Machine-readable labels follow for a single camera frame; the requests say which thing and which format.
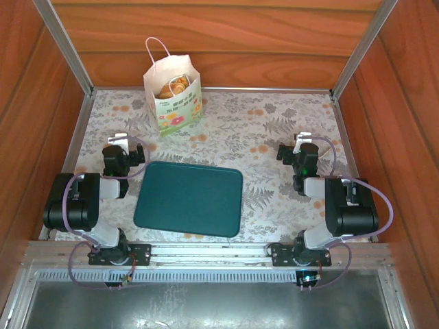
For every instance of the teal plastic tray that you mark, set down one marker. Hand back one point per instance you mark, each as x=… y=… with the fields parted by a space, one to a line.
x=188 y=198

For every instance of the aluminium frame bar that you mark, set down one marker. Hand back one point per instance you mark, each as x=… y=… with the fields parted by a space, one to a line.
x=13 y=308
x=394 y=301

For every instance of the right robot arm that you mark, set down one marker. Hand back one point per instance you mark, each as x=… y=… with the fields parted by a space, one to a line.
x=353 y=212

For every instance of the wide aluminium mounting rail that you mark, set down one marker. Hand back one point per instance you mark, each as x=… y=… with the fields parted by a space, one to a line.
x=205 y=253

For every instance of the floral tablecloth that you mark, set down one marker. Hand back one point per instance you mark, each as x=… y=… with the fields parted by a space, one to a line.
x=240 y=137

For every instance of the shiny metal sheet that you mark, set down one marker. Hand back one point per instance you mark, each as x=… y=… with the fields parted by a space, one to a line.
x=205 y=308

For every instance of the small connector board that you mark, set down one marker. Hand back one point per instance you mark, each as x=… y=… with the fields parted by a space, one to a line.
x=126 y=279
x=308 y=278

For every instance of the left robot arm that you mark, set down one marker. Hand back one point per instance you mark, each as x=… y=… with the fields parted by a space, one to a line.
x=72 y=202

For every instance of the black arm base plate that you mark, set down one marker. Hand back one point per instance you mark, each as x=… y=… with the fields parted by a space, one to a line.
x=281 y=255
x=142 y=255

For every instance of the white green printed paper bag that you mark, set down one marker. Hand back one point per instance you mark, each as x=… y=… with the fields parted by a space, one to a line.
x=175 y=116

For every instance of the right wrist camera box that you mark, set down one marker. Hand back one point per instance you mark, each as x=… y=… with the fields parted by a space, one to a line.
x=303 y=140

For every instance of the aluminium frame post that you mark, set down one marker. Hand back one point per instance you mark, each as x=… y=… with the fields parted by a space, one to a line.
x=360 y=51
x=68 y=51

